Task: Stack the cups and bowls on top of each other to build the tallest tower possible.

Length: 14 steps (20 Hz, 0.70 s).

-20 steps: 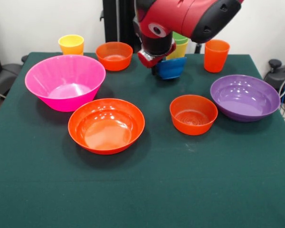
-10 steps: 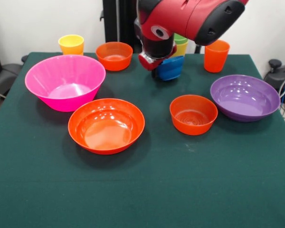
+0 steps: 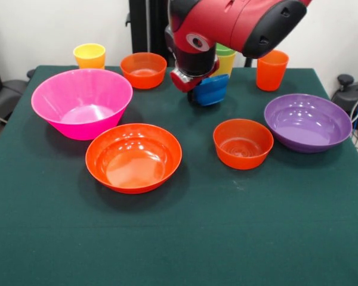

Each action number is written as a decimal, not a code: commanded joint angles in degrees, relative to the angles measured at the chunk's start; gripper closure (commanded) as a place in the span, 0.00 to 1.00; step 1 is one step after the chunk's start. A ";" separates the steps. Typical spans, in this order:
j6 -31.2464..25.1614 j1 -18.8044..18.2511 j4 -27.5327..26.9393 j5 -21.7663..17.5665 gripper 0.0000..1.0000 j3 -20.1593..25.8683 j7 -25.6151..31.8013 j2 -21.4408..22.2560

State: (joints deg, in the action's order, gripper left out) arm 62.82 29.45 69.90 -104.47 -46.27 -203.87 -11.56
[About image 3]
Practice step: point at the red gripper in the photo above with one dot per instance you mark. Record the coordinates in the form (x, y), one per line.
(185, 85)

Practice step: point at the blue plastic bowl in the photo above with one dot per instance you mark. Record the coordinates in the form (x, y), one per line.
(211, 90)

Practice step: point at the yellow plastic cup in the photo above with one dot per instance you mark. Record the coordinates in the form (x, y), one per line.
(226, 65)
(89, 52)

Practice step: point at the small orange plastic bowl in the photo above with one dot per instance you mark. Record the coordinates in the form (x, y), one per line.
(143, 80)
(241, 161)

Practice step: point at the green plastic cup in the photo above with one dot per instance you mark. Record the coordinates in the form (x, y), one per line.
(223, 50)

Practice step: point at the large pink plastic bowl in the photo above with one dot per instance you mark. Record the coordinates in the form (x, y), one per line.
(59, 89)

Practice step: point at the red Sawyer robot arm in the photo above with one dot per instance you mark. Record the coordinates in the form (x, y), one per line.
(226, 24)

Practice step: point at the large orange plastic bowl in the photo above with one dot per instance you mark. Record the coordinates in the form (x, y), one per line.
(131, 167)

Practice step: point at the light orange plastic cup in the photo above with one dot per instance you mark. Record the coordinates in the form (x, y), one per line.
(91, 65)

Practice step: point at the purple plastic bowl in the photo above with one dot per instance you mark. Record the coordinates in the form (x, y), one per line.
(307, 131)

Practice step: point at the dark green tablecloth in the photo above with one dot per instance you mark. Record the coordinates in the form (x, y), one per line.
(179, 232)

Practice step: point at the black stand base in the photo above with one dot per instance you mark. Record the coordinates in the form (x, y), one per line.
(344, 98)
(9, 95)

